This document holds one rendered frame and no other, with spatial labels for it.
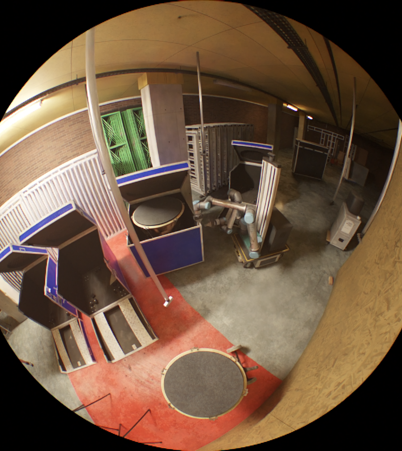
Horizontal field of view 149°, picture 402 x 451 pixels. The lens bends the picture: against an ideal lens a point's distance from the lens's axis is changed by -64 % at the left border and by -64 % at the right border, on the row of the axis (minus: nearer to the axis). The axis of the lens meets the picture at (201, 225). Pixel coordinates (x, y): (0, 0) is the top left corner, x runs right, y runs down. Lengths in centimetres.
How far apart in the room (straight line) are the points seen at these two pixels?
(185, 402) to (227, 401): 33
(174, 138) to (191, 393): 347
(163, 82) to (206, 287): 349
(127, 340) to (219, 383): 154
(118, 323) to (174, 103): 377
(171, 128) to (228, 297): 301
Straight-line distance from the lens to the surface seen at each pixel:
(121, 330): 264
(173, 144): 299
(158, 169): 189
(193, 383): 150
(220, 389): 151
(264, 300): 258
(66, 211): 179
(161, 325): 244
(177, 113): 305
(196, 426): 251
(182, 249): 227
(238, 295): 253
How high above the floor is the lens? 228
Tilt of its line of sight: 40 degrees down
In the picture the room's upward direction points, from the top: 4 degrees counter-clockwise
